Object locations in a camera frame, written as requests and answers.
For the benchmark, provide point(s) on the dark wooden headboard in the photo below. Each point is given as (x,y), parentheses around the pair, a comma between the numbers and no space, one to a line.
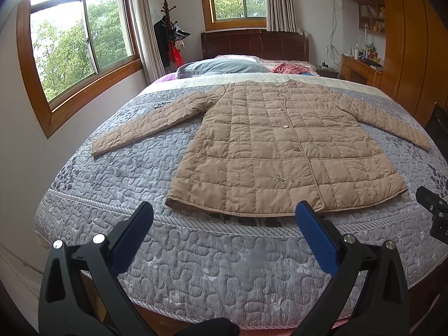
(264,44)

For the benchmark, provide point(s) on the wooden desk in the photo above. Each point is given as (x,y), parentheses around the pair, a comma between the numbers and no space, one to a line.
(355,70)

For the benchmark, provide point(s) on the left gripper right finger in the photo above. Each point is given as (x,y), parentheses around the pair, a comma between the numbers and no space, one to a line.
(382,307)

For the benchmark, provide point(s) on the beige curtain left window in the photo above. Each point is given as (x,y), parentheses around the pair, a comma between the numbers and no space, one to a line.
(146,40)

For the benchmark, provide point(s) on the beige quilted long coat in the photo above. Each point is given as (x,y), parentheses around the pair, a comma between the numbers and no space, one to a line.
(264,147)

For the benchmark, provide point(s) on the wall shelf with items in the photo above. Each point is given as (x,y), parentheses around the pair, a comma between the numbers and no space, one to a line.
(371,17)

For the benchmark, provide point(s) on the wooden wardrobe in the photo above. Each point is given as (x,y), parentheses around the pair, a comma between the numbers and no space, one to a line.
(415,61)

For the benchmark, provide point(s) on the small wooden frame window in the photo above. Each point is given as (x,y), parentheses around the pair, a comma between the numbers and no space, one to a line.
(234,14)

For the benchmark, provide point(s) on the dark nightstand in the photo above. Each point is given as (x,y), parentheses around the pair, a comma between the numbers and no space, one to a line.
(324,70)

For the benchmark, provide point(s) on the large wooden frame window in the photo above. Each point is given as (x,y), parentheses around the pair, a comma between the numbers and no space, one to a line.
(71,51)

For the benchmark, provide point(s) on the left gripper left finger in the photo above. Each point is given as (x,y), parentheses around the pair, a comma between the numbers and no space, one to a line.
(64,306)

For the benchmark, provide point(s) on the grey patterned quilted bedspread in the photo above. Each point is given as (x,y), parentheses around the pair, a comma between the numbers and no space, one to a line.
(195,265)

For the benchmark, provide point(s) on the striped curtain back window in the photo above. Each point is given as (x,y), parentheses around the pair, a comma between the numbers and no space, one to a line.
(281,16)

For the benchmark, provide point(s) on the grey pillow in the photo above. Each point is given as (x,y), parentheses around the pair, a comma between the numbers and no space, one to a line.
(219,66)

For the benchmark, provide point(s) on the red patterned cloth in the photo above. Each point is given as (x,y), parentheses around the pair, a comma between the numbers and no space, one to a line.
(288,68)

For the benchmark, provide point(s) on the coat rack with clothes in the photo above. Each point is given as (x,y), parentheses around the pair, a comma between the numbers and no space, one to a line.
(170,39)

